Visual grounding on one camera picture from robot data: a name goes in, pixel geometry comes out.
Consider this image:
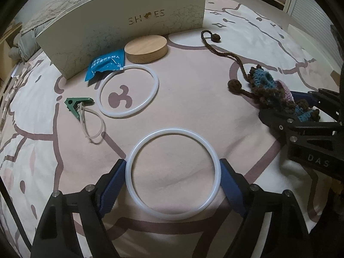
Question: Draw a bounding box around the white silicone ring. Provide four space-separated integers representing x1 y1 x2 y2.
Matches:
126 128 222 220
97 64 160 118

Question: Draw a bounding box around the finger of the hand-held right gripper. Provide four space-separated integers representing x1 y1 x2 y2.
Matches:
258 109 344 147
292 88 341 119

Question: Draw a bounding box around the folded grey beige duvet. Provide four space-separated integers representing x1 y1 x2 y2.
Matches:
8 0 151 60

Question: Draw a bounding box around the white shoe box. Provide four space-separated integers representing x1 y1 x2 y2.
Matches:
35 0 207 80

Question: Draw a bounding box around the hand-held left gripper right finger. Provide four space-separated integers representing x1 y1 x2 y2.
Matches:
219 158 313 258

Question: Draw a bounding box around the green plastic clip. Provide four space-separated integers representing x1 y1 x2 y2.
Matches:
64 97 94 122

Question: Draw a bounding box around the round wooden disc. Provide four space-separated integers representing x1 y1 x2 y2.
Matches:
124 34 167 64

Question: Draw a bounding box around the blue foil packet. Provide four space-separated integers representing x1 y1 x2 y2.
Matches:
84 49 126 82

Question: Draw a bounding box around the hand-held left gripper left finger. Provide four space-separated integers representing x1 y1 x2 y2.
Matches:
31 159 127 258

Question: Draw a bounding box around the brown blue crocheted pouch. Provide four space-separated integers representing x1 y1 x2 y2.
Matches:
201 29 321 123

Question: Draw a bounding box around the black cable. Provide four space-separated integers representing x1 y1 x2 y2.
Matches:
0 179 31 250

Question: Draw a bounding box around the white louvered door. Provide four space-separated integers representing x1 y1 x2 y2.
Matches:
285 0 332 37

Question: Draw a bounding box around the white elastic cord loop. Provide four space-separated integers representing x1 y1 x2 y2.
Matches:
77 105 106 144

